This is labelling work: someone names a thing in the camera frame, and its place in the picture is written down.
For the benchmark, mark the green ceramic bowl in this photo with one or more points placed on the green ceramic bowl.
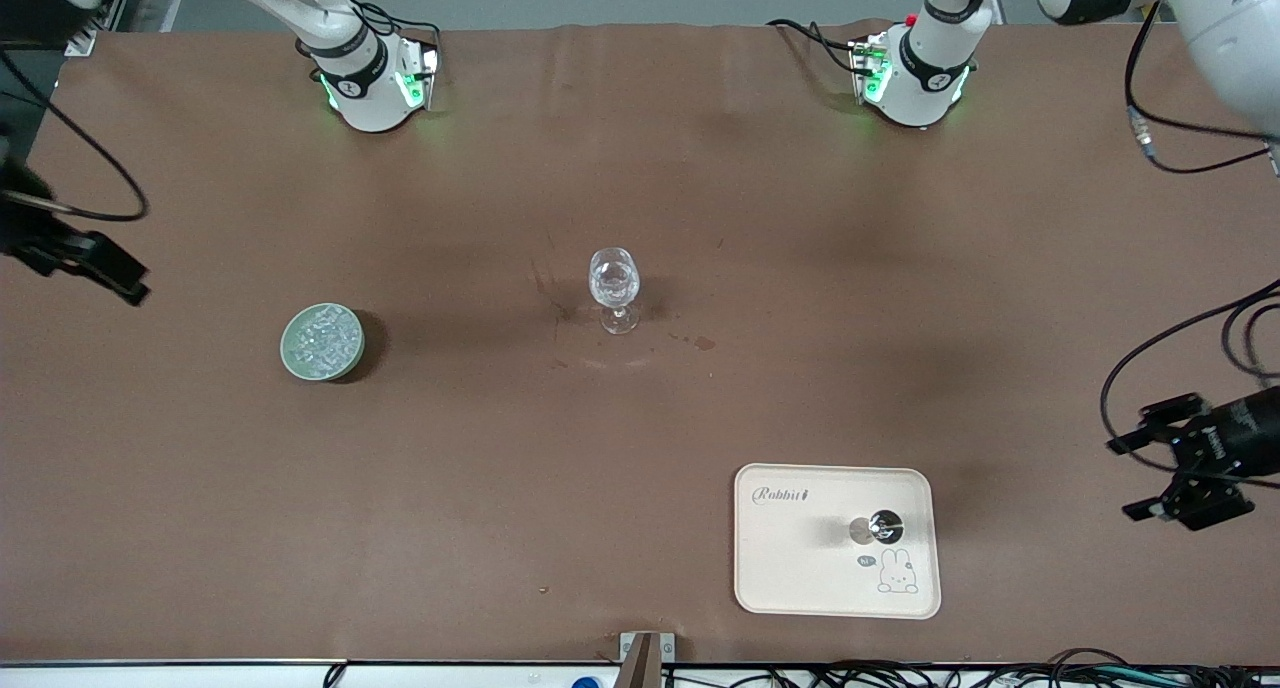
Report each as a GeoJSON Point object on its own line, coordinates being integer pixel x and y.
{"type": "Point", "coordinates": [290, 353]}

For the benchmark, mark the clear ice cubes pile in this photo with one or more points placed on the clear ice cubes pile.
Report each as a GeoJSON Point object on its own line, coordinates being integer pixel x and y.
{"type": "Point", "coordinates": [322, 338]}

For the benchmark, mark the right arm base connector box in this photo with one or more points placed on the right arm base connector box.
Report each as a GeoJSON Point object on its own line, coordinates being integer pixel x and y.
{"type": "Point", "coordinates": [420, 73]}

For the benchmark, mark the cream rabbit print tray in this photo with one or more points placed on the cream rabbit print tray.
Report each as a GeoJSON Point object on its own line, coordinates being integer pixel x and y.
{"type": "Point", "coordinates": [800, 568]}

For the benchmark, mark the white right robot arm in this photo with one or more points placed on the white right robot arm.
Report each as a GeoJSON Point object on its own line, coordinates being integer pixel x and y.
{"type": "Point", "coordinates": [370, 98]}

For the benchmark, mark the aluminium frame profile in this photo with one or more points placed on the aluminium frame profile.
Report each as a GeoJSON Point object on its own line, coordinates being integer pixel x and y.
{"type": "Point", "coordinates": [85, 38]}

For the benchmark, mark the clear wine glass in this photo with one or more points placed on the clear wine glass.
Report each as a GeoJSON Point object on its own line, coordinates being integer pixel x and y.
{"type": "Point", "coordinates": [613, 280]}

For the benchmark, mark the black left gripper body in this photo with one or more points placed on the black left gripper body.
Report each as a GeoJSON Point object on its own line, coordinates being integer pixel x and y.
{"type": "Point", "coordinates": [1232, 430]}

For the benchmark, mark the brown table cover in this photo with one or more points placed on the brown table cover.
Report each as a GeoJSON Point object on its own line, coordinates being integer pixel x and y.
{"type": "Point", "coordinates": [500, 468]}

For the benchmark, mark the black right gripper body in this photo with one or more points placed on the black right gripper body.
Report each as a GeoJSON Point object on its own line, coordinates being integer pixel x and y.
{"type": "Point", "coordinates": [22, 226]}

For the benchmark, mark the steel double jigger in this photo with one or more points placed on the steel double jigger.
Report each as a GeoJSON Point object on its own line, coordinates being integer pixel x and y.
{"type": "Point", "coordinates": [885, 525]}

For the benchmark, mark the metal clamp bracket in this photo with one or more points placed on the metal clamp bracket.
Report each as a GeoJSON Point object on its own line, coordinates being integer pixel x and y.
{"type": "Point", "coordinates": [645, 658]}

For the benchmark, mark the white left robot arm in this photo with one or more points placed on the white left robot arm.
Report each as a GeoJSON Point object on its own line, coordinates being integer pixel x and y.
{"type": "Point", "coordinates": [1230, 28]}

